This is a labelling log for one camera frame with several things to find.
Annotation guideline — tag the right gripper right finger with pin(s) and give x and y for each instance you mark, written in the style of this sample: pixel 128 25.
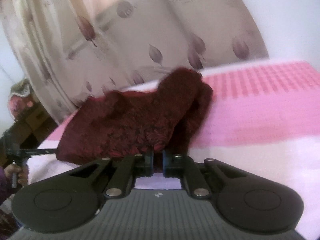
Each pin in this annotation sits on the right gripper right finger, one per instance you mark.
pixel 246 201

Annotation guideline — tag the beige leaf print curtain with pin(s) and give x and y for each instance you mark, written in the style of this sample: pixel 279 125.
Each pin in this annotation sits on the beige leaf print curtain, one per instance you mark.
pixel 71 49

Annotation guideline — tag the person's left hand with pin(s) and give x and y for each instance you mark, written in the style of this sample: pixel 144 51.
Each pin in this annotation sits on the person's left hand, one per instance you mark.
pixel 21 172

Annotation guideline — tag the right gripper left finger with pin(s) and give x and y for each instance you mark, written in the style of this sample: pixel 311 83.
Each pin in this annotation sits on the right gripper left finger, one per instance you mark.
pixel 71 199

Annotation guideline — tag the dark red fuzzy garment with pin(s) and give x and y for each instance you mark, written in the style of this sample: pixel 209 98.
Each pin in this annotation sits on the dark red fuzzy garment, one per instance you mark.
pixel 132 122

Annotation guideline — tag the pink floral bag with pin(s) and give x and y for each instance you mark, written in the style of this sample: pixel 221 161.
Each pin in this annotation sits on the pink floral bag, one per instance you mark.
pixel 21 98

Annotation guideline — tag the brown wooden furniture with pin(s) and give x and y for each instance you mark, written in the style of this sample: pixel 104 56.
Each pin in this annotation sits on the brown wooden furniture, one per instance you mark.
pixel 31 128

